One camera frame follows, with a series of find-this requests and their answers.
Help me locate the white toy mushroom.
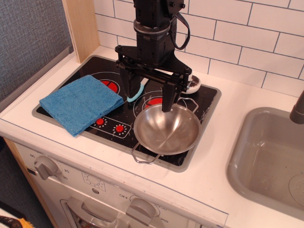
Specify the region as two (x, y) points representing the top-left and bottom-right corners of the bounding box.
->
(186, 75), (201, 94)

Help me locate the right red stove knob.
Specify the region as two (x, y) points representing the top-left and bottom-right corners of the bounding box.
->
(115, 125), (124, 133)

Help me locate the wooden side post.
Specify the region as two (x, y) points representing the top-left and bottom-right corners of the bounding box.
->
(62, 0), (100, 63)

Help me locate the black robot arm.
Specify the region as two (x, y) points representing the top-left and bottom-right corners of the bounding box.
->
(115, 0), (192, 112)

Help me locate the red stove knob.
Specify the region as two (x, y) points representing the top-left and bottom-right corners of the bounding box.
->
(115, 125), (124, 133)
(95, 118), (105, 126)

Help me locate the right grey oven dial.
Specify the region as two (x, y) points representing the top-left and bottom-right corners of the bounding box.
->
(126, 198), (156, 226)

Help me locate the left red stove knob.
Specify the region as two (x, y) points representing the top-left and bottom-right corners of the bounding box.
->
(95, 118), (105, 126)

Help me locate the grey plastic sink basin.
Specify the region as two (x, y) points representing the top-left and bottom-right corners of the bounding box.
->
(227, 107), (304, 220)

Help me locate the grey oven dial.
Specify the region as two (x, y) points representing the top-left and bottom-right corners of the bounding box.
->
(126, 198), (156, 226)
(34, 156), (58, 180)

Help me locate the black toy stovetop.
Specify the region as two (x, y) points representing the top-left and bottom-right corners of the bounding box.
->
(31, 55), (222, 173)

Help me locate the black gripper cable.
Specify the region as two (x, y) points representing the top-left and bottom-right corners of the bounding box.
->
(169, 11), (191, 51)

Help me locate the left grey oven dial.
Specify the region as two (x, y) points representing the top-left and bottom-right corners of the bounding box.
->
(34, 156), (58, 180)

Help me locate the white spoon with blue handle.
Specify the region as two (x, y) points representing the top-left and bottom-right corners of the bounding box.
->
(127, 78), (149, 103)

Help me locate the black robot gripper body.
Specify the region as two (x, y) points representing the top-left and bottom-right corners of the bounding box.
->
(115, 20), (192, 91)

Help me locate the orange and black object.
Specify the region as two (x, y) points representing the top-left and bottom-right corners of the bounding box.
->
(0, 216), (34, 228)

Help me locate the stainless steel two-handled pan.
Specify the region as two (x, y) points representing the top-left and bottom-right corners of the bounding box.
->
(131, 97), (202, 164)

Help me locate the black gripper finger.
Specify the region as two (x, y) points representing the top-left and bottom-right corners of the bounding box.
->
(119, 68), (138, 97)
(162, 82), (181, 112)

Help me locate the grey faucet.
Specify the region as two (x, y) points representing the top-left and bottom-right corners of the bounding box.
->
(289, 91), (304, 124)

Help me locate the grey oven door handle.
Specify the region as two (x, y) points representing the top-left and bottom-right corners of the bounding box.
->
(67, 198), (119, 228)

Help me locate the folded blue cloth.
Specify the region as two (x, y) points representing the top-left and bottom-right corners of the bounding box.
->
(39, 75), (124, 137)

